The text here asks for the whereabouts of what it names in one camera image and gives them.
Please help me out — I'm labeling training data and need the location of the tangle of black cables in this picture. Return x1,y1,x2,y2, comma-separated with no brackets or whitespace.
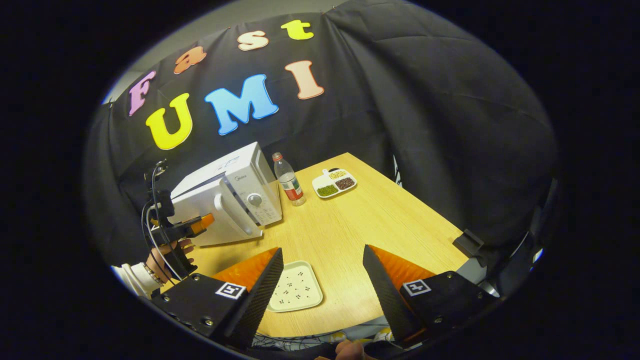
251,331,323,352

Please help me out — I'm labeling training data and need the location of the white microwave oven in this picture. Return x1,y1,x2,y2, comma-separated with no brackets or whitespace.
169,141,284,247

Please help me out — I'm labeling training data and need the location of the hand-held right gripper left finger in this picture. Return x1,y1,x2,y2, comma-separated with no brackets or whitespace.
150,246,285,350

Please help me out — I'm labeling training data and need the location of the black table clamp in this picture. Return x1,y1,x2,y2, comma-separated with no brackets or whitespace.
452,228,488,268

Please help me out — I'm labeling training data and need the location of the white divided dish of beans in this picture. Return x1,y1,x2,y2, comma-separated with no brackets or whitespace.
312,168,358,199

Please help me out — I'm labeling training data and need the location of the clear plastic bottle red label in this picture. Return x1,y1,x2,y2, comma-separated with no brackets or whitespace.
272,152,307,207

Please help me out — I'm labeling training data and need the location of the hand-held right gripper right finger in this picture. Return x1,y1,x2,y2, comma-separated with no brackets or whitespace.
362,244,501,343

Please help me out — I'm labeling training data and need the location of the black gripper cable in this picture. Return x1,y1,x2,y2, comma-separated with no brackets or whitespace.
141,159,183,281

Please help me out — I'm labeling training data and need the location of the white speckled square plate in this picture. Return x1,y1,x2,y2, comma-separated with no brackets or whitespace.
266,260,324,314

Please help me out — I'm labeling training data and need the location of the beaded bracelet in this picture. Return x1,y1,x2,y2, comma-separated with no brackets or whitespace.
142,261,166,287

